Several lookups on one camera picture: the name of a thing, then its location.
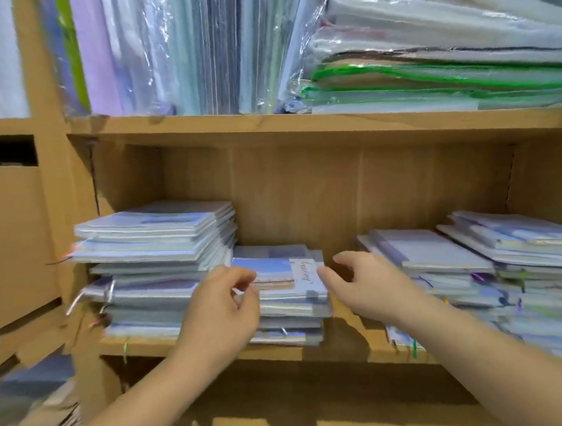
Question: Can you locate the stack of flat wrapped packets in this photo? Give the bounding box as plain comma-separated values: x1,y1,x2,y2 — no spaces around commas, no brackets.
0,353,82,426

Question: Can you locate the person's left forearm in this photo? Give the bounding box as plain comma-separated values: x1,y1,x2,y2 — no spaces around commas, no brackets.
54,350,227,426

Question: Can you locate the pile of small notebooks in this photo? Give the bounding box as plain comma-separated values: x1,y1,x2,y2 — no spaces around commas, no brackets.
356,205,562,377

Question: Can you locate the person's left hand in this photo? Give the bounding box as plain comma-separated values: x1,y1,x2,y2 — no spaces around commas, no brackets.
171,263,265,377

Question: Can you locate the stack of grey blue notebooks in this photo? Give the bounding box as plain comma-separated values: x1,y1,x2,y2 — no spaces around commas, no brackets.
228,241,334,350

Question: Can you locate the wooden shelf unit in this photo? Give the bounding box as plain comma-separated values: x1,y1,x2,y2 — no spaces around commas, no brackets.
0,0,562,426

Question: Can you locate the person's right hand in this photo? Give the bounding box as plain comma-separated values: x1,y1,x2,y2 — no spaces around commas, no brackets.
318,247,429,332

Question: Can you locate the stack of large blue notebooks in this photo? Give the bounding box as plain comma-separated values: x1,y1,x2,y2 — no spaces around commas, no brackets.
59,197,244,350

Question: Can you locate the person's right forearm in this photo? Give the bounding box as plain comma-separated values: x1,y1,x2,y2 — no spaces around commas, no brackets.
398,285,562,426

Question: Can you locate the stack of green edged packets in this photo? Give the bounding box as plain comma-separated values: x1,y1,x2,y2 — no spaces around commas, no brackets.
279,0,562,122

